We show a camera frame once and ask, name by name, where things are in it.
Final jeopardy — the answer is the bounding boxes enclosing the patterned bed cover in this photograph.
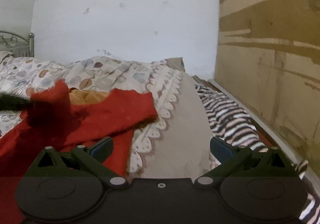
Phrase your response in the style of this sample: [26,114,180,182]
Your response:
[1,53,214,178]

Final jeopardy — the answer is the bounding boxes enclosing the wooden wardrobe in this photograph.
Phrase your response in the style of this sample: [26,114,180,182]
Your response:
[214,0,319,173]

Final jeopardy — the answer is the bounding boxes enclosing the metal bed headboard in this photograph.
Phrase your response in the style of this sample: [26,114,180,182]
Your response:
[1,30,35,58]

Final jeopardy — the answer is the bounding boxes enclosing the red shirt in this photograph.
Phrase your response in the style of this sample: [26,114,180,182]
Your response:
[1,80,158,223]

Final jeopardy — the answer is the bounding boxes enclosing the orange garment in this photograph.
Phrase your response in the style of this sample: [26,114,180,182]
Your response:
[69,88,110,105]

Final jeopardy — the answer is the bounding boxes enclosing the striped black white cloth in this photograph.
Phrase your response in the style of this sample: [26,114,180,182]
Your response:
[195,84,319,223]

